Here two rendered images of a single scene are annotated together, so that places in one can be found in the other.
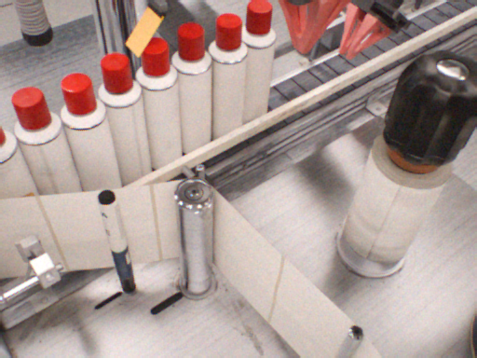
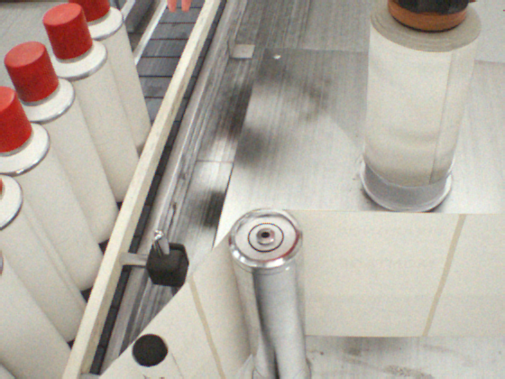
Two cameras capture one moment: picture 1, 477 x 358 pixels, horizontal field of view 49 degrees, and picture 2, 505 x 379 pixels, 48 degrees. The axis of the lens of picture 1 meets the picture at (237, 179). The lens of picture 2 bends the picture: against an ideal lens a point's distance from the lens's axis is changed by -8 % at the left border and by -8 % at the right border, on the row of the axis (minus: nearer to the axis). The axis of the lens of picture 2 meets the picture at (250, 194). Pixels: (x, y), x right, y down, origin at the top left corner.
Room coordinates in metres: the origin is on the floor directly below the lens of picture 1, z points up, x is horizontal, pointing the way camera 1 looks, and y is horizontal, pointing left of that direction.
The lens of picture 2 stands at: (0.15, 0.15, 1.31)
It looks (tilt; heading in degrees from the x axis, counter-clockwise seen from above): 49 degrees down; 326
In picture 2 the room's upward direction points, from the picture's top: 8 degrees counter-clockwise
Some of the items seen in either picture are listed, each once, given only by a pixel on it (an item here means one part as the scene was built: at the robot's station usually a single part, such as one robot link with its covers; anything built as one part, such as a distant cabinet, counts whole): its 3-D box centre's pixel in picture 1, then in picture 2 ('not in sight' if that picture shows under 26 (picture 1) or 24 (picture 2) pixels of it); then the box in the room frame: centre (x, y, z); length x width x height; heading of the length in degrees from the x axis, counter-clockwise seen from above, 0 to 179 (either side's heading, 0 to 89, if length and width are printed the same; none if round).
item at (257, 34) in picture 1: (254, 68); (109, 72); (0.60, -0.01, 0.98); 0.05 x 0.05 x 0.20
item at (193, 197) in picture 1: (195, 243); (275, 322); (0.30, 0.04, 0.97); 0.05 x 0.05 x 0.19
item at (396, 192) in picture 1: (402, 176); (421, 51); (0.37, -0.18, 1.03); 0.09 x 0.09 x 0.30
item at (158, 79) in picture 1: (159, 109); (41, 198); (0.50, 0.11, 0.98); 0.05 x 0.05 x 0.20
